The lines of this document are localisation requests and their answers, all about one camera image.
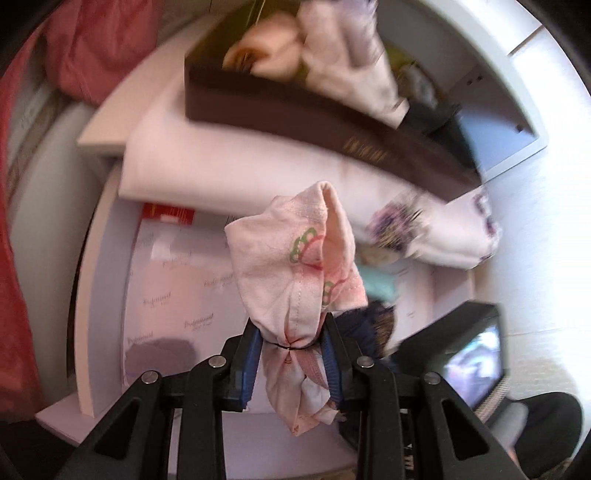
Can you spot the white lace cloth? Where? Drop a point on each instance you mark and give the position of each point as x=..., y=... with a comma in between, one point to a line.
x=323, y=60

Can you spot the peach cloth bundle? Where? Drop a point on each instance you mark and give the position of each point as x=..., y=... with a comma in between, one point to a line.
x=277, y=46

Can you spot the grey cloth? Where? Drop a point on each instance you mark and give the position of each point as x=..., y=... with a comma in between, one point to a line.
x=418, y=85

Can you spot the person's right forearm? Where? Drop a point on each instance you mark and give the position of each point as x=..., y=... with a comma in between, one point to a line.
x=545, y=429

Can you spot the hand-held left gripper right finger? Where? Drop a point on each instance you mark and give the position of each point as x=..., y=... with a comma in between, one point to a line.
x=332, y=369

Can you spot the printed drawer liner paper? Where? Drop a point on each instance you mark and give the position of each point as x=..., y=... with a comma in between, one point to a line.
x=184, y=286

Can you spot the black fuzzy sock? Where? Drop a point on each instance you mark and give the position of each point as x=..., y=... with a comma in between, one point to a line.
x=429, y=117

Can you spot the pale green soft cloth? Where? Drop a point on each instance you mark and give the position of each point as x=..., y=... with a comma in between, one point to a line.
x=397, y=60

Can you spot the pink printed cloth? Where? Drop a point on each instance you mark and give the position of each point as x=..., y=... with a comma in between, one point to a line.
x=277, y=277

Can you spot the red cloth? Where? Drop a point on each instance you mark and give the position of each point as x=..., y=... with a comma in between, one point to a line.
x=92, y=46

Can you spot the white cabinet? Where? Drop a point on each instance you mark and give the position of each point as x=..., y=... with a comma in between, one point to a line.
x=498, y=83

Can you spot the white embroidered folded cloth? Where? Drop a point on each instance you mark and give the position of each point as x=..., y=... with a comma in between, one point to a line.
x=231, y=170

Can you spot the lavender cloth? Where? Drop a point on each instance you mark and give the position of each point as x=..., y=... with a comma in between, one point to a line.
x=364, y=41

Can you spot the brown box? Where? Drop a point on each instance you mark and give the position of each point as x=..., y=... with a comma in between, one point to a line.
x=277, y=110

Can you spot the beige tied cloth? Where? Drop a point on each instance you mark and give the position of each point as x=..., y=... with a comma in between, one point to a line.
x=378, y=256

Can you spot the red packet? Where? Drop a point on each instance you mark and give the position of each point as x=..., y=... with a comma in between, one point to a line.
x=168, y=214

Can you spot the white drawer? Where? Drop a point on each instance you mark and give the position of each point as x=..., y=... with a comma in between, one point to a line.
x=92, y=277

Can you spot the teal cloth packet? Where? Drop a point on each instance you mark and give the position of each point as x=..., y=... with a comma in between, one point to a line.
x=378, y=284

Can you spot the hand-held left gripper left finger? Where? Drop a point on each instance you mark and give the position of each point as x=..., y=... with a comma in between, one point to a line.
x=247, y=369

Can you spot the navy lace underwear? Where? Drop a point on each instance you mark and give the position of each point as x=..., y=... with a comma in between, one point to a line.
x=369, y=325

